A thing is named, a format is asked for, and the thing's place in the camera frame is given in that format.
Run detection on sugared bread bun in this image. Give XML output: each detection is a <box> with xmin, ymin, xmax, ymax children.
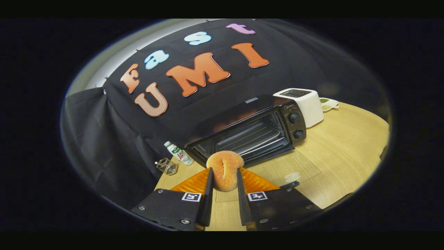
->
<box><xmin>206</xmin><ymin>150</ymin><xmax>245</xmax><ymax>192</ymax></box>

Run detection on black toaster oven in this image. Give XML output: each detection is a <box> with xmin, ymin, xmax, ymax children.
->
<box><xmin>184</xmin><ymin>94</ymin><xmax>322</xmax><ymax>203</ymax></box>

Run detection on white pop-up toaster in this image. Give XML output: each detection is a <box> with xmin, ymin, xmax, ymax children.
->
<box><xmin>273</xmin><ymin>88</ymin><xmax>325</xmax><ymax>129</ymax></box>

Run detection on white bottle green label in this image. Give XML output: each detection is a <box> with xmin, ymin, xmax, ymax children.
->
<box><xmin>164</xmin><ymin>141</ymin><xmax>195</xmax><ymax>166</ymax></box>

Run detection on wire mesh holder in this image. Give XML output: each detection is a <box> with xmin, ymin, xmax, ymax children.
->
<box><xmin>155</xmin><ymin>158</ymin><xmax>179</xmax><ymax>175</ymax></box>

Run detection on small white dish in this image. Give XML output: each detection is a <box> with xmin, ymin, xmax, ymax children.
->
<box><xmin>319</xmin><ymin>98</ymin><xmax>340</xmax><ymax>112</ymax></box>

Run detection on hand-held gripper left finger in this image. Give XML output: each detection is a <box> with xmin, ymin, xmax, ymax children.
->
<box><xmin>131</xmin><ymin>167</ymin><xmax>214</xmax><ymax>232</ymax></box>

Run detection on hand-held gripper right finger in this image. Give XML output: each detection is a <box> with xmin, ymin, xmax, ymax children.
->
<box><xmin>237</xmin><ymin>167</ymin><xmax>323</xmax><ymax>232</ymax></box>

